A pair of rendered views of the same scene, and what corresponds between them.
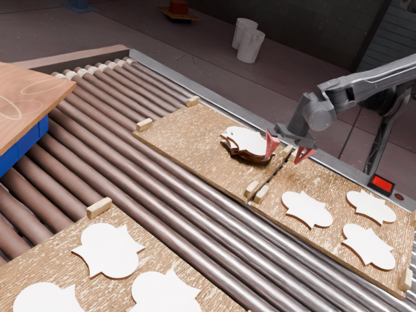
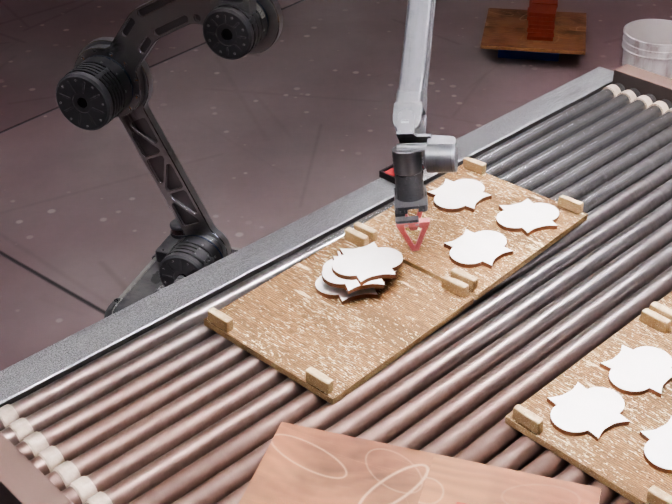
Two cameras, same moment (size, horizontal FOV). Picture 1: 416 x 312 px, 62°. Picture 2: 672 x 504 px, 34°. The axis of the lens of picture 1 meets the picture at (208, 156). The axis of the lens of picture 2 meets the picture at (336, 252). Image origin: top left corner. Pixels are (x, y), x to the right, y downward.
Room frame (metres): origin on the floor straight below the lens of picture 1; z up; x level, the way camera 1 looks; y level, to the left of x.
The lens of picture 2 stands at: (0.35, 1.61, 2.22)
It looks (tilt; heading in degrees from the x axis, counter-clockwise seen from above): 34 degrees down; 290
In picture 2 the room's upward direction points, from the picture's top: 1 degrees counter-clockwise
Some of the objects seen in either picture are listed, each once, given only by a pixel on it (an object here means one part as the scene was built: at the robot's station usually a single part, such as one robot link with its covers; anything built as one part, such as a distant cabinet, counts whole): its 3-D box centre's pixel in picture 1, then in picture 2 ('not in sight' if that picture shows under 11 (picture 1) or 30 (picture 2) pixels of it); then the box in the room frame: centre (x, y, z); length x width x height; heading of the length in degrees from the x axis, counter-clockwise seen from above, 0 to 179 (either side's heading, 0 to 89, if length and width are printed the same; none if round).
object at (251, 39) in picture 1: (249, 46); not in sight; (4.57, -0.13, 0.19); 0.30 x 0.30 x 0.37
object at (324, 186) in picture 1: (338, 212); (469, 225); (0.77, -0.40, 0.93); 0.41 x 0.35 x 0.02; 66
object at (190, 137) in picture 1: (216, 143); (340, 311); (0.94, -0.02, 0.93); 0.41 x 0.35 x 0.02; 66
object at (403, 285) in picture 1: (406, 280); (570, 204); (0.57, -0.53, 0.95); 0.06 x 0.02 x 0.03; 156
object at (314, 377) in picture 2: (144, 125); (319, 380); (0.90, 0.22, 0.95); 0.06 x 0.02 x 0.03; 156
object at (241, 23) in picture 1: (243, 34); not in sight; (4.99, -0.02, 0.19); 0.30 x 0.30 x 0.37
